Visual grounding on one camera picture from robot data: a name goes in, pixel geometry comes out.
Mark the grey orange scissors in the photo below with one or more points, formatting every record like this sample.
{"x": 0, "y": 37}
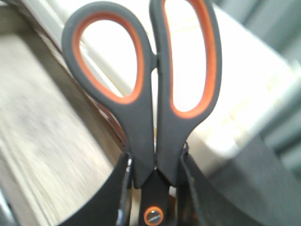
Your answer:
{"x": 155, "y": 130}

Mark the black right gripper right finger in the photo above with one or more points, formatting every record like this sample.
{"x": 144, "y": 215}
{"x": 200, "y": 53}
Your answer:
{"x": 200, "y": 204}

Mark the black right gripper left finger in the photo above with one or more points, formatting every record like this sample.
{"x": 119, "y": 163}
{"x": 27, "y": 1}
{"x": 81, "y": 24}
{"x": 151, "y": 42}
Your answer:
{"x": 111, "y": 205}

